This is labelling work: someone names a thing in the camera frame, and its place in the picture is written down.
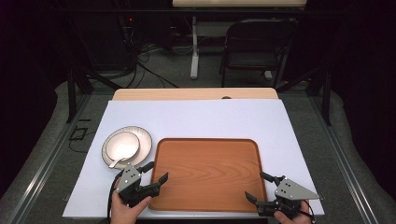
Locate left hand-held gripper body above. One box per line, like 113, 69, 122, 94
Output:
116, 163, 162, 208

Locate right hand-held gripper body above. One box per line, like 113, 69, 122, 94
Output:
257, 175, 321, 219

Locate person's right hand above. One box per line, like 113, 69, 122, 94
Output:
273, 200, 313, 224

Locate person's left hand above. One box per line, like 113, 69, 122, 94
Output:
109, 178, 153, 224

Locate white round plate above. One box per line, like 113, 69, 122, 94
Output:
101, 125, 153, 171

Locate white spoon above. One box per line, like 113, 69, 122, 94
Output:
107, 157, 129, 170

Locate brown wooden tray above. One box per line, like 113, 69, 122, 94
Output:
148, 137, 269, 214

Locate white table sheet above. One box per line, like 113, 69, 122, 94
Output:
62, 98, 326, 219

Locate light wooden table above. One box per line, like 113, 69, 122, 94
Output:
111, 87, 280, 102

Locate black metal stand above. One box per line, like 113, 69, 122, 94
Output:
276, 65, 332, 127
65, 65, 123, 124

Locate white desk leg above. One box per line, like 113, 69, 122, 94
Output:
189, 16, 201, 80

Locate black folding chair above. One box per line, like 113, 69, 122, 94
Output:
219, 18, 298, 91

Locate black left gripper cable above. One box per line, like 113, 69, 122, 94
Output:
106, 170, 125, 224

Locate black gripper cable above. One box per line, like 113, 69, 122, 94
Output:
299, 200, 318, 224
106, 170, 125, 224

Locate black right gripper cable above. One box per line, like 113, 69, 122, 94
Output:
299, 200, 318, 224

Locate grey metal floor rail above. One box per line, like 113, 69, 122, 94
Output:
306, 92, 381, 224
8, 92, 92, 224

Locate black floor cables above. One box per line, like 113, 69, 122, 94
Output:
116, 18, 180, 90

